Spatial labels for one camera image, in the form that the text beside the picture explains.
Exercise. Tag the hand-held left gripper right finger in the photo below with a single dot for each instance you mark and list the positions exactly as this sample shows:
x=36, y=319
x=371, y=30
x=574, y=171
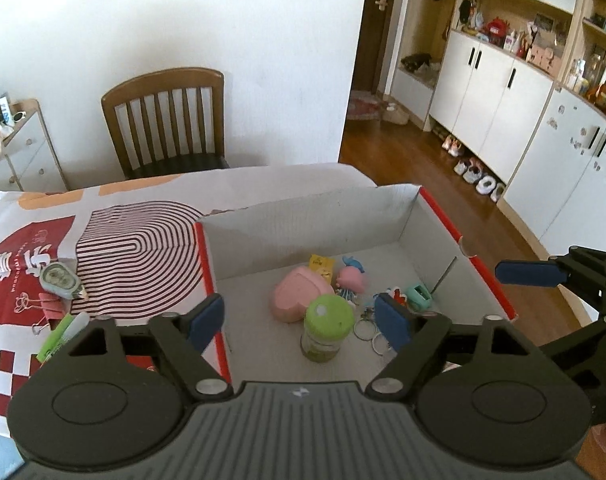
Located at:
x=392, y=321

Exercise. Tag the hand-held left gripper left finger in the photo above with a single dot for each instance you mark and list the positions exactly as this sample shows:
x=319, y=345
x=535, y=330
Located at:
x=205, y=321

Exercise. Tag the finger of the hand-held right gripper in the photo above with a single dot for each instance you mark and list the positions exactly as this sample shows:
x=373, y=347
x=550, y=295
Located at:
x=528, y=272
x=583, y=342

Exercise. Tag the metal key rings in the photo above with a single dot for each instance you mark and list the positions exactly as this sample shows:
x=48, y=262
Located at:
x=401, y=300

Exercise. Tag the light blue pencil sharpener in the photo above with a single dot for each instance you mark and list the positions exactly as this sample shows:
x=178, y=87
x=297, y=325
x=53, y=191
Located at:
x=419, y=298

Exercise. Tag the green-lidded glass jar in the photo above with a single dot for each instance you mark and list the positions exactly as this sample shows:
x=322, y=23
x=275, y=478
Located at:
x=328, y=325

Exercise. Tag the blue whale toy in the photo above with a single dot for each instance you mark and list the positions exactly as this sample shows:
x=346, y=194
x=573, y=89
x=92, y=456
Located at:
x=353, y=261

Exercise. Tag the small yellow box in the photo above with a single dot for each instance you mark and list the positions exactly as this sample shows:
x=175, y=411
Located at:
x=320, y=266

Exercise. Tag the pink heart-shaped box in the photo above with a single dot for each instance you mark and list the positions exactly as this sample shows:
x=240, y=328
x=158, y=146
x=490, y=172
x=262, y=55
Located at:
x=298, y=296

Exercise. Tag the red cardboard box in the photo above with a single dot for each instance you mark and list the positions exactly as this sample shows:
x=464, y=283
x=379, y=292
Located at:
x=263, y=240

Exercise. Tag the white shoes pair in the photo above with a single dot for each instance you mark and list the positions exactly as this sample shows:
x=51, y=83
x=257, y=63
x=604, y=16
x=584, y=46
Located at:
x=470, y=170
x=489, y=186

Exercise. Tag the printed red white tablecloth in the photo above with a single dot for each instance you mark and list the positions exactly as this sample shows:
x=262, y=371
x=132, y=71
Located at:
x=133, y=240

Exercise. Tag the pink shoes pair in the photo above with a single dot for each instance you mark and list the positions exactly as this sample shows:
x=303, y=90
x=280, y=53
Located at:
x=453, y=146

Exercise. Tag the green glue stick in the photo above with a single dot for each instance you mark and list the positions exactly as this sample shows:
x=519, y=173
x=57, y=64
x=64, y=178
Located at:
x=57, y=337

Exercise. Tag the grey-green correction tape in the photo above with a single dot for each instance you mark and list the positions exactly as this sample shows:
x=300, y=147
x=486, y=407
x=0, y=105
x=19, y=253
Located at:
x=59, y=280

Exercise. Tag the pink binder clip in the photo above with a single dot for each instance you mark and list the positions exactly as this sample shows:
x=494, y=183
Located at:
x=51, y=308

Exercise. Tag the patterned door rug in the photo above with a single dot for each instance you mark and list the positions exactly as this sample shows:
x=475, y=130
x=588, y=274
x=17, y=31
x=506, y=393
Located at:
x=364, y=107

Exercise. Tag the wooden chair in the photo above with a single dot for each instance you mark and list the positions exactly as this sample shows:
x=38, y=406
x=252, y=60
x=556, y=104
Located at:
x=163, y=85

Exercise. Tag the white drawer cabinet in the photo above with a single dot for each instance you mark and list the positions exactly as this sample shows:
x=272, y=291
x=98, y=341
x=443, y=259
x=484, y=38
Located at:
x=28, y=155

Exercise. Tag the brown wooden door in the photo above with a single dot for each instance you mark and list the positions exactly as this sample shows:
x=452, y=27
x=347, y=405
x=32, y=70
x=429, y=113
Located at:
x=378, y=25

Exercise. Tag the white blue bottle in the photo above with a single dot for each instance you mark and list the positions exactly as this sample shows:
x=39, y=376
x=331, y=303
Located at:
x=4, y=109

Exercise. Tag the white wall cabinet unit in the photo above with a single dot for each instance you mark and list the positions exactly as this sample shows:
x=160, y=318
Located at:
x=488, y=85

